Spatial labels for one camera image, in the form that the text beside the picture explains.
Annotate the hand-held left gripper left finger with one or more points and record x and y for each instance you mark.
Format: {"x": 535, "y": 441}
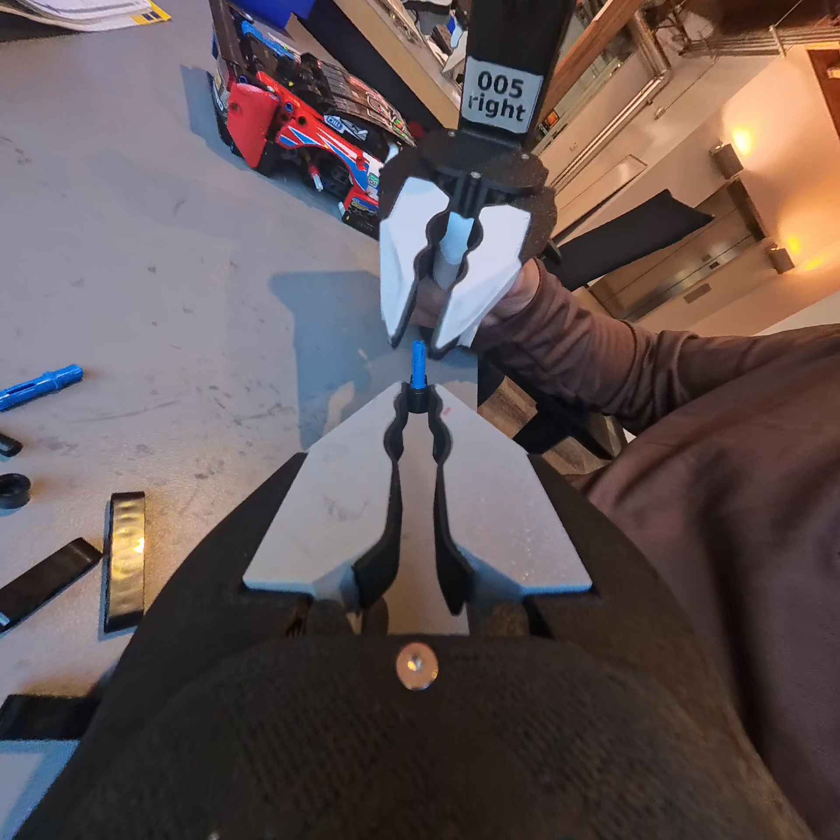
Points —
{"x": 328, "y": 518}

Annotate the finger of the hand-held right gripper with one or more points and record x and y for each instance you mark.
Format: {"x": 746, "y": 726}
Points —
{"x": 499, "y": 256}
{"x": 400, "y": 249}

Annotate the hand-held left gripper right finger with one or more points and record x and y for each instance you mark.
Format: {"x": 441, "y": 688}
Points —
{"x": 512, "y": 518}

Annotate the blue toy connector pin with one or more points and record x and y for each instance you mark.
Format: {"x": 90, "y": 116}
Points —
{"x": 39, "y": 387}
{"x": 418, "y": 364}

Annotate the person's right forearm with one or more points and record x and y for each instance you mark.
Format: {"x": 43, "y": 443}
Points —
{"x": 623, "y": 361}

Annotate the white desk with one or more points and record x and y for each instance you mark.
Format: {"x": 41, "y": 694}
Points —
{"x": 164, "y": 262}

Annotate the person's right hand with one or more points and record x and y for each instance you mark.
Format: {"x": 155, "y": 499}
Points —
{"x": 525, "y": 289}

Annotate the black chair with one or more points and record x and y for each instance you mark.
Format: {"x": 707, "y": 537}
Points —
{"x": 630, "y": 236}

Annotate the beige counter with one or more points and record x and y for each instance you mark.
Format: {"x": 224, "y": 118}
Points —
{"x": 394, "y": 52}

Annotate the red toy brick car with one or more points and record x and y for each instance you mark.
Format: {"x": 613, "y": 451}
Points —
{"x": 249, "y": 118}

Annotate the person's brown sweater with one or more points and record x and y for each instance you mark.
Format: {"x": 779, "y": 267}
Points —
{"x": 754, "y": 558}

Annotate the black toy bushing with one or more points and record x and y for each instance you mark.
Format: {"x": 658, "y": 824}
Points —
{"x": 25, "y": 493}

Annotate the black toy connector pin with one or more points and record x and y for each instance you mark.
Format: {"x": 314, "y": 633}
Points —
{"x": 10, "y": 446}

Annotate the open instruction booklet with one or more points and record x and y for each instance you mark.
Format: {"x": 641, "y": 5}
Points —
{"x": 79, "y": 12}

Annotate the black metal frame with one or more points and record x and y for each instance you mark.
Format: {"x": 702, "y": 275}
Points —
{"x": 558, "y": 430}

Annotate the wall lamp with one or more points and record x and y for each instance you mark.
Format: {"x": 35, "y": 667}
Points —
{"x": 784, "y": 253}
{"x": 732, "y": 151}

